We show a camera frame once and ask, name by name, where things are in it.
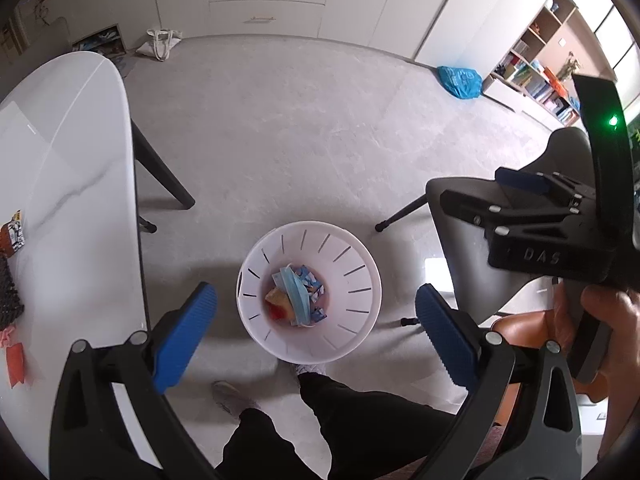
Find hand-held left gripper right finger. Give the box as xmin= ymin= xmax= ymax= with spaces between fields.
xmin=415 ymin=283 xmax=583 ymax=480

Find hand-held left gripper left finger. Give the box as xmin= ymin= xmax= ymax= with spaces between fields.
xmin=48 ymin=281 xmax=221 ymax=480

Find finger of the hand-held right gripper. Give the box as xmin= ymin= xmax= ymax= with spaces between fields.
xmin=439 ymin=188 xmax=581 ymax=233
xmin=495 ymin=167 xmax=585 ymax=207

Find white slotted waste bin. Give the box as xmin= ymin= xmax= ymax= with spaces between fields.
xmin=236 ymin=220 xmax=383 ymax=365

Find person's right hand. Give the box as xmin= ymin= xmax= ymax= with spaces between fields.
xmin=552 ymin=280 xmax=640 ymax=378

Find grey chair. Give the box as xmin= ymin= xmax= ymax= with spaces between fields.
xmin=375 ymin=127 xmax=596 ymax=331

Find brown leather chair seat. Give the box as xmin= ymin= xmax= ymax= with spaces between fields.
xmin=480 ymin=309 xmax=611 ymax=480

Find grey shoe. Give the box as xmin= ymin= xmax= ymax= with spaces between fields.
xmin=211 ymin=381 xmax=261 ymax=418

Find orange crumpled wrapper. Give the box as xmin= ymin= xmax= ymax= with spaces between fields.
xmin=264 ymin=287 xmax=296 ymax=321

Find wooden bookshelf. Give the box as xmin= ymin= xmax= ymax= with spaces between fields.
xmin=482 ymin=0 xmax=621 ymax=128

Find blue plastic bag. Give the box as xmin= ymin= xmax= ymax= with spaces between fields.
xmin=436 ymin=65 xmax=483 ymax=99

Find blue face mask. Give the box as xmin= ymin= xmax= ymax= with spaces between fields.
xmin=272 ymin=266 xmax=314 ymax=328

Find person's black trousers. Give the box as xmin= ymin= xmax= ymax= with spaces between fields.
xmin=215 ymin=372 xmax=501 ymax=480

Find pile of blue paper scraps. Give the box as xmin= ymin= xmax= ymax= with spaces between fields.
xmin=294 ymin=264 xmax=329 ymax=324

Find orange flat wrapper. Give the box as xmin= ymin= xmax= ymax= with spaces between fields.
xmin=6 ymin=342 xmax=28 ymax=388

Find black mesh pouch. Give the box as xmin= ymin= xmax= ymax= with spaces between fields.
xmin=0 ymin=258 xmax=25 ymax=328

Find white wardrobe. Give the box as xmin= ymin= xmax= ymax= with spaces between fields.
xmin=414 ymin=0 xmax=551 ymax=68

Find black and orange snack packet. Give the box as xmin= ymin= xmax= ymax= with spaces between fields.
xmin=0 ymin=210 xmax=27 ymax=259

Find white tote bag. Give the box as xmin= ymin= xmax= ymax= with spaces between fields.
xmin=136 ymin=28 xmax=183 ymax=62

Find low open shelf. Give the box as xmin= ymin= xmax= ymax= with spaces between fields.
xmin=70 ymin=24 xmax=126 ymax=58

